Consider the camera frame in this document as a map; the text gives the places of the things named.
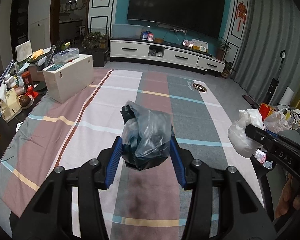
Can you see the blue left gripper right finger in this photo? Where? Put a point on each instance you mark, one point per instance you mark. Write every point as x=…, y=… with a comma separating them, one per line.
x=177, y=162

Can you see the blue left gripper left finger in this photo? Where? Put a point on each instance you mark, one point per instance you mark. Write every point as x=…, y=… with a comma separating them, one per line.
x=113, y=154

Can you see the black plastic bag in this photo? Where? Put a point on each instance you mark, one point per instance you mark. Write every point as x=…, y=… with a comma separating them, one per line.
x=145, y=137

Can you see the pink translucent bag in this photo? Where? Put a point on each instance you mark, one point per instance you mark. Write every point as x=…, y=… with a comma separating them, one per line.
x=260, y=156

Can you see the black trash bin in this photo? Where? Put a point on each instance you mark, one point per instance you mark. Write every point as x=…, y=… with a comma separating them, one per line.
x=269, y=165

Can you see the person's right hand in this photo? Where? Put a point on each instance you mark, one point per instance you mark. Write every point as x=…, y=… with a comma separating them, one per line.
x=290, y=197

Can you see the pile of clothes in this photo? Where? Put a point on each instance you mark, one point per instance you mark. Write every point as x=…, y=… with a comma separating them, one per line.
x=293, y=119

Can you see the pink white plastic bag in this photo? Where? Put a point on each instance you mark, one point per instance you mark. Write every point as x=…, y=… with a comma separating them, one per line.
x=276, y=122

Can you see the red paper shopping bag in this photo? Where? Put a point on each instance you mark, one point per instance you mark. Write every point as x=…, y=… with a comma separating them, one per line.
x=265, y=110

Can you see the white paper roll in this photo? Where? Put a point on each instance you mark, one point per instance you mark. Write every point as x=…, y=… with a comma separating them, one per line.
x=286, y=99

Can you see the black upright vacuum cleaner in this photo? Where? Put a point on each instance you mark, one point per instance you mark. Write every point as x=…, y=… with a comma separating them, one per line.
x=275, y=81

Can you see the white tv cabinet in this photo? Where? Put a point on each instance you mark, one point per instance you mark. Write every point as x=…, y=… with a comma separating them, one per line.
x=163, y=53

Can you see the potted plant by curtain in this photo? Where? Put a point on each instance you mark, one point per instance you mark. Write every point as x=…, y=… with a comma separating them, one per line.
x=228, y=69

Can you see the potted plants on left stand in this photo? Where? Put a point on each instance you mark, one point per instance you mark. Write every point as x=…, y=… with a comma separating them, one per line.
x=96, y=44

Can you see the clear storage box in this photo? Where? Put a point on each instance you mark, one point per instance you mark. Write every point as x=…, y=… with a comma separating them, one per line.
x=128, y=31

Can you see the potted plant on cabinet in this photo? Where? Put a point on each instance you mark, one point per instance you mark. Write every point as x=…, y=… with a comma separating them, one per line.
x=222, y=48

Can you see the grey curtain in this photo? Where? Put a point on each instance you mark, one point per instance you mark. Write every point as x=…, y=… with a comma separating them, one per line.
x=270, y=49

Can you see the large black television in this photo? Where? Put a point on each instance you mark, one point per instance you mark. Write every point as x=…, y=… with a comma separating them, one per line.
x=202, y=16

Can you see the red chinese knot right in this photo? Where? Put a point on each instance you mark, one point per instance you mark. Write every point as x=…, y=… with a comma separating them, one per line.
x=241, y=13

